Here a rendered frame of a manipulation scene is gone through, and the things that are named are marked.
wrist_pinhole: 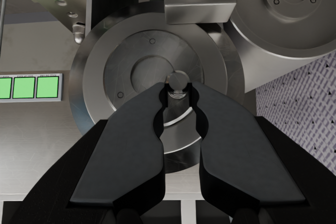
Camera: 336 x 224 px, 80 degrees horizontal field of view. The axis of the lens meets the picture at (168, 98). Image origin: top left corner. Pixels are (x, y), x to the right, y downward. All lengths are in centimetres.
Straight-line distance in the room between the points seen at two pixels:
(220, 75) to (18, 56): 268
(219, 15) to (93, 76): 11
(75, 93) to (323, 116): 25
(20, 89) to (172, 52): 51
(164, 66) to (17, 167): 52
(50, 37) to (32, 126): 209
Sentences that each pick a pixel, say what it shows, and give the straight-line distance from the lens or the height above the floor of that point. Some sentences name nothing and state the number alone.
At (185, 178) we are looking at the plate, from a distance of 51.
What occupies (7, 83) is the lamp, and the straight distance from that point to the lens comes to 65.
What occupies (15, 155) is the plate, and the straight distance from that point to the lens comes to 63.
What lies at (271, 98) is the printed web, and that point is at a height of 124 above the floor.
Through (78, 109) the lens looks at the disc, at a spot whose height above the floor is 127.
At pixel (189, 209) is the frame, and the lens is 53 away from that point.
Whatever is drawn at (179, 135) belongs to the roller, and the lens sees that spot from 16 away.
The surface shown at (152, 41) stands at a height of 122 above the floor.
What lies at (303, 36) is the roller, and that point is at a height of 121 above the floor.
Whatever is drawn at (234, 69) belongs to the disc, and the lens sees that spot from 18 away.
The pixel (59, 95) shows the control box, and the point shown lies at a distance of 57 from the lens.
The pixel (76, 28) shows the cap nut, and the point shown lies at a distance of 58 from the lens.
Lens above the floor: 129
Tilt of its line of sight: 8 degrees down
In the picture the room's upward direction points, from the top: 179 degrees clockwise
